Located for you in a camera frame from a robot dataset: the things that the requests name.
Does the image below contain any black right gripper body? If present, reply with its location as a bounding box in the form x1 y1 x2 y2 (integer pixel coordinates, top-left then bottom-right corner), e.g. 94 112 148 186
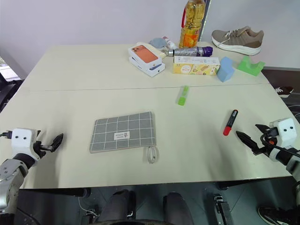
253 127 280 156

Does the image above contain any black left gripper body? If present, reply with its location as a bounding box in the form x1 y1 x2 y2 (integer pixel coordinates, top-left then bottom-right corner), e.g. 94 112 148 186
32 140 54 161

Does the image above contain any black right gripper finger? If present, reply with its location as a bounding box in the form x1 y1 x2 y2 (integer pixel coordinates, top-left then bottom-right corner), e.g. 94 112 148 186
235 130 260 154
255 124 270 134

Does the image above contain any grey checked pouch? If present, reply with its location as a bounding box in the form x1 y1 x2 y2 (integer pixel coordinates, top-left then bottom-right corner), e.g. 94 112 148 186
89 111 157 154

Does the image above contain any black marker with red cap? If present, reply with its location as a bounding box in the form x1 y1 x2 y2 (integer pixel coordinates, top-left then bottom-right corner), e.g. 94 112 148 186
222 109 239 136

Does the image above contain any brown shoe white sole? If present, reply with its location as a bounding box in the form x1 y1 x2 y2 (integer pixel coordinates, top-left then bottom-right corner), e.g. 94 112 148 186
274 86 295 98

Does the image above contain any black chair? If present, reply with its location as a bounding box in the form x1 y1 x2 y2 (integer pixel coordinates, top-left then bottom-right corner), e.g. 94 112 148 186
0 55 25 113

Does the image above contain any green plastic block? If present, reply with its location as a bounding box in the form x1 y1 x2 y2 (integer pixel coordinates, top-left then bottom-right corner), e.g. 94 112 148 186
236 55 266 77

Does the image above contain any blue foam block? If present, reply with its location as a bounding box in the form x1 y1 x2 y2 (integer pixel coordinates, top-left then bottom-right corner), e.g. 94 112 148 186
216 56 236 83

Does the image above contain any black table leg with caster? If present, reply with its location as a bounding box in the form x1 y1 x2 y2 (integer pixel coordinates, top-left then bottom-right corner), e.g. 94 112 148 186
212 194 233 225

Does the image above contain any green glue stick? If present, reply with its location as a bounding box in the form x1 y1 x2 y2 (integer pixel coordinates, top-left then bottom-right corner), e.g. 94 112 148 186
176 85 190 106

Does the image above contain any black sneaker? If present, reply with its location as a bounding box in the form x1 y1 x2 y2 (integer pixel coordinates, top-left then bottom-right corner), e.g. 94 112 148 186
258 206 300 225

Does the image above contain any dark rounded shape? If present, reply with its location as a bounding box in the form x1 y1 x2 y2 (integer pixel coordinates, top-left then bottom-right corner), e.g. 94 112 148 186
162 191 195 225
100 189 137 223

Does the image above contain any beige sneaker white sole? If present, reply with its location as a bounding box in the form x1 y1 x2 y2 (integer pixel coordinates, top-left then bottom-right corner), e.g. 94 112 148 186
211 26 265 56

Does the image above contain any yellow printed carton box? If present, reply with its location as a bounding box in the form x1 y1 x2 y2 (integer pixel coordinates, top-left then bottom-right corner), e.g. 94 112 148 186
172 55 222 76

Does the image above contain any white box with blue phone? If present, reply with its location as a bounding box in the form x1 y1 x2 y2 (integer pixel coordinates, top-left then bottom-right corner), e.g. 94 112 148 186
128 55 166 78

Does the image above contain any white box with orange phone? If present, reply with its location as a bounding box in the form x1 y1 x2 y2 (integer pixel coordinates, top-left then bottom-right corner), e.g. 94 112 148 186
127 44 163 69

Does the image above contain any yellow cooking oil bottle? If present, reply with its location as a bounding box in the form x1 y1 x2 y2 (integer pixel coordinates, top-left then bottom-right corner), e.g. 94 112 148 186
178 0 206 49

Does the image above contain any small white bottle red print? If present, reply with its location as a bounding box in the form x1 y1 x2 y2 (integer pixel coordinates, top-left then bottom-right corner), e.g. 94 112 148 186
162 35 178 50

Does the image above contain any grey plush toy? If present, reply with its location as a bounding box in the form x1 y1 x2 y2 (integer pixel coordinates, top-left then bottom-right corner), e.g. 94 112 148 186
149 37 168 51

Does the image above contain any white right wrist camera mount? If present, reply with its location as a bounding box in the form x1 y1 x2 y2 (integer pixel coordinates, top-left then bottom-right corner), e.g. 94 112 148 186
269 117 298 149

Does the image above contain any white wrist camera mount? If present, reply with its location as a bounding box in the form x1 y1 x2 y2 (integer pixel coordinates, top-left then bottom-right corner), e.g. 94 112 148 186
11 127 41 165
269 117 298 149

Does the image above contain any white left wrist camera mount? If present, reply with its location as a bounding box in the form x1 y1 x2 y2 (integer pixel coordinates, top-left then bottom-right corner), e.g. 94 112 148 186
11 127 41 165

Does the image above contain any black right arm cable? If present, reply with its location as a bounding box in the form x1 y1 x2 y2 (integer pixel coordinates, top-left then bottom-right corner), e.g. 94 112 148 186
272 143 300 158

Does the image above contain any black table frame bar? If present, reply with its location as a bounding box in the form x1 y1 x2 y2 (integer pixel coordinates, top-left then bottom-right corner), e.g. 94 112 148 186
18 187 91 198

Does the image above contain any white cable under table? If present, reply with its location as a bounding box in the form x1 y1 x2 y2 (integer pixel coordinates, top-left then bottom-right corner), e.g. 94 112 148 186
78 196 99 218

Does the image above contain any silver folded umbrella purple handle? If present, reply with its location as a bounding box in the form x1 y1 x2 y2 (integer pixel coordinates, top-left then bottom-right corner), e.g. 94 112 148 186
167 45 214 58

